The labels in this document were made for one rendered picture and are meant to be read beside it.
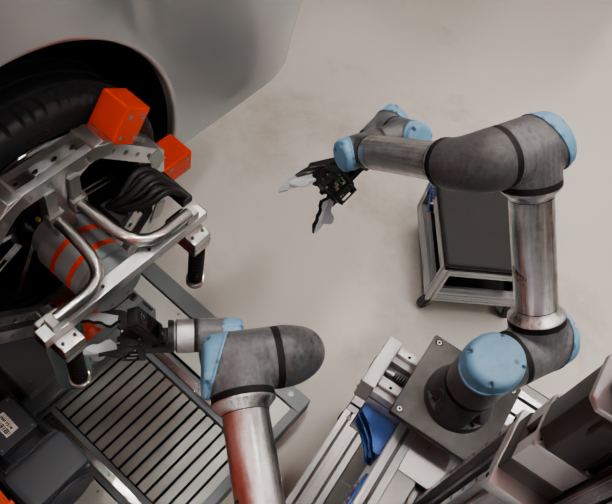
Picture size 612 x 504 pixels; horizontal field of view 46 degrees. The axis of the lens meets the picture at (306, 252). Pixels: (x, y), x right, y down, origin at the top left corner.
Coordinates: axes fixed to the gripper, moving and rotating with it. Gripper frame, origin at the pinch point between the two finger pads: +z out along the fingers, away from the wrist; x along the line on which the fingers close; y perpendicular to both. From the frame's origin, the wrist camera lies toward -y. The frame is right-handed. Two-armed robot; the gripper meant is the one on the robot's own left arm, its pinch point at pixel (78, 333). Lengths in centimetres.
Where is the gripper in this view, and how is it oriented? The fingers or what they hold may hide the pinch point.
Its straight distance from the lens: 163.9
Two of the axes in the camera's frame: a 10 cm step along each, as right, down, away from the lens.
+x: -1.0, -8.5, 5.1
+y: -1.6, 5.2, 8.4
